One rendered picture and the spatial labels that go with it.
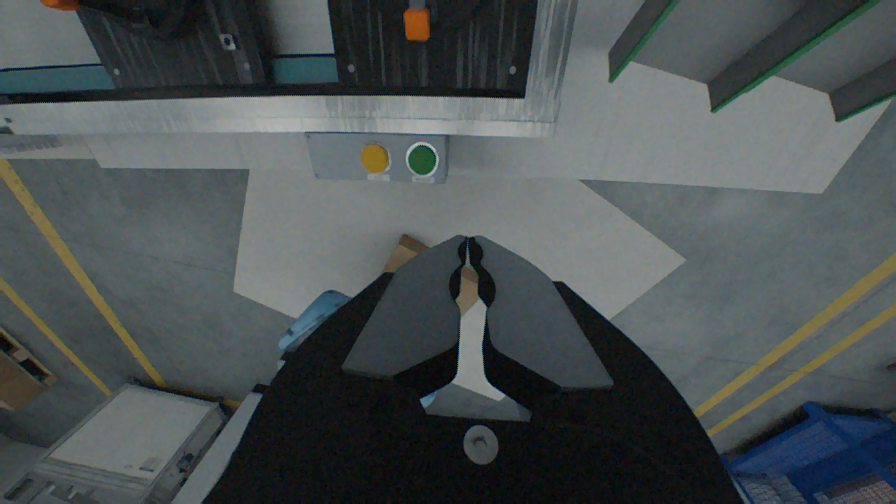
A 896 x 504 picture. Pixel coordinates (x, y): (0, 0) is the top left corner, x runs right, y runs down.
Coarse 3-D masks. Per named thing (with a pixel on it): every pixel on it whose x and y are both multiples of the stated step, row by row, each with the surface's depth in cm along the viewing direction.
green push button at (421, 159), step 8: (416, 152) 35; (424, 152) 35; (432, 152) 35; (408, 160) 36; (416, 160) 36; (424, 160) 36; (432, 160) 35; (416, 168) 36; (424, 168) 36; (432, 168) 36
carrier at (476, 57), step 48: (336, 0) 27; (384, 0) 26; (432, 0) 25; (480, 0) 25; (528, 0) 26; (336, 48) 30; (384, 48) 29; (432, 48) 29; (480, 48) 29; (528, 48) 28
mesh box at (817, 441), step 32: (832, 416) 208; (768, 448) 240; (800, 448) 219; (832, 448) 200; (864, 448) 187; (736, 480) 261; (768, 480) 236; (800, 480) 214; (832, 480) 196; (864, 480) 180
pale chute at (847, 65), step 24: (888, 0) 19; (864, 24) 21; (888, 24) 20; (816, 48) 23; (840, 48) 23; (864, 48) 22; (888, 48) 22; (792, 72) 26; (816, 72) 25; (840, 72) 24; (864, 72) 24; (888, 72) 22; (840, 96) 26; (864, 96) 24; (888, 96) 22; (840, 120) 25
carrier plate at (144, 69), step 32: (224, 0) 27; (96, 32) 29; (128, 32) 29; (192, 32) 29; (224, 32) 29; (256, 32) 29; (128, 64) 31; (160, 64) 31; (192, 64) 31; (224, 64) 31; (256, 64) 31
